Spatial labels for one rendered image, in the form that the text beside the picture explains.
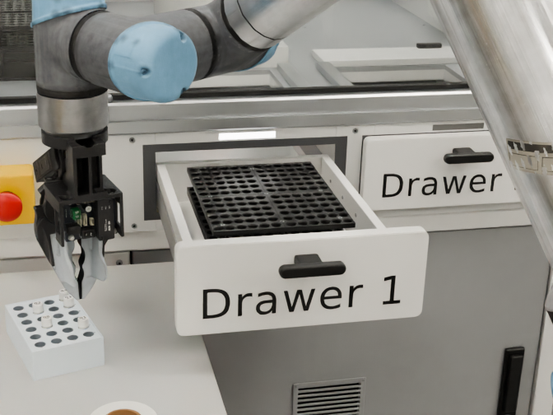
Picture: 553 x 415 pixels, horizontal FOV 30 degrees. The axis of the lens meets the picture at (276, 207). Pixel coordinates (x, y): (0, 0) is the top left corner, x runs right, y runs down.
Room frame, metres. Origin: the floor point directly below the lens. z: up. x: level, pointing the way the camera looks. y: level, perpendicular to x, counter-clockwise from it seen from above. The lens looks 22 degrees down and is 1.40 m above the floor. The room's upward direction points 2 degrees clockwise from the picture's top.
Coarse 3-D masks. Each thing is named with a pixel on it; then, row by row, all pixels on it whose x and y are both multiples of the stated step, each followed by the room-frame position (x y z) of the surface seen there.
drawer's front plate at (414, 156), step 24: (384, 144) 1.40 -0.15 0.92; (408, 144) 1.41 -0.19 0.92; (432, 144) 1.42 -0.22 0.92; (456, 144) 1.43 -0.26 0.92; (480, 144) 1.44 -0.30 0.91; (384, 168) 1.40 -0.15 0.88; (408, 168) 1.41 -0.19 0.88; (432, 168) 1.42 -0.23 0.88; (456, 168) 1.43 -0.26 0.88; (480, 168) 1.44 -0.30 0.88; (504, 168) 1.45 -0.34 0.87; (360, 192) 1.41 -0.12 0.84; (456, 192) 1.43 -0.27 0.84; (480, 192) 1.44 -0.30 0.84; (504, 192) 1.45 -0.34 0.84
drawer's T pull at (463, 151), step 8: (456, 152) 1.41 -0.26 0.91; (464, 152) 1.40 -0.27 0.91; (472, 152) 1.40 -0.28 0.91; (480, 152) 1.40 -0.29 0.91; (488, 152) 1.40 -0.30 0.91; (448, 160) 1.39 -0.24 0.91; (456, 160) 1.39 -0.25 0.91; (464, 160) 1.39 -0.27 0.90; (472, 160) 1.39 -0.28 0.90; (480, 160) 1.40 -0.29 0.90; (488, 160) 1.40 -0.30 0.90
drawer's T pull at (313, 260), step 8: (296, 256) 1.04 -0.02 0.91; (304, 256) 1.04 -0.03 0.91; (312, 256) 1.04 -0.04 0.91; (288, 264) 1.01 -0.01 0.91; (296, 264) 1.01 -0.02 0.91; (304, 264) 1.01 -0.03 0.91; (312, 264) 1.01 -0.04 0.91; (320, 264) 1.01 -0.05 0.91; (328, 264) 1.02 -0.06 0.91; (336, 264) 1.02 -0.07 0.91; (344, 264) 1.02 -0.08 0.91; (280, 272) 1.00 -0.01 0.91; (288, 272) 1.00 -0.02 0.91; (296, 272) 1.00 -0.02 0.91; (304, 272) 1.01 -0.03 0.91; (312, 272) 1.01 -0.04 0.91; (320, 272) 1.01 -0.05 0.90; (328, 272) 1.01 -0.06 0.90; (336, 272) 1.02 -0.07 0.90; (344, 272) 1.02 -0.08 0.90
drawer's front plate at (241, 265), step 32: (192, 256) 1.01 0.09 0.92; (224, 256) 1.02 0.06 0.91; (256, 256) 1.03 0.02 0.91; (288, 256) 1.04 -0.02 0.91; (320, 256) 1.05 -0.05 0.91; (352, 256) 1.06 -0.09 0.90; (384, 256) 1.07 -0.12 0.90; (416, 256) 1.07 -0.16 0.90; (192, 288) 1.01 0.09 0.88; (224, 288) 1.02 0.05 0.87; (256, 288) 1.03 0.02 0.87; (288, 288) 1.04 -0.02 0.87; (320, 288) 1.05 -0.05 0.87; (384, 288) 1.07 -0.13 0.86; (416, 288) 1.08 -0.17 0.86; (192, 320) 1.01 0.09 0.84; (224, 320) 1.02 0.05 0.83; (256, 320) 1.03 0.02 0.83; (288, 320) 1.04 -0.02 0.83; (320, 320) 1.05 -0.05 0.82; (352, 320) 1.06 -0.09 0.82
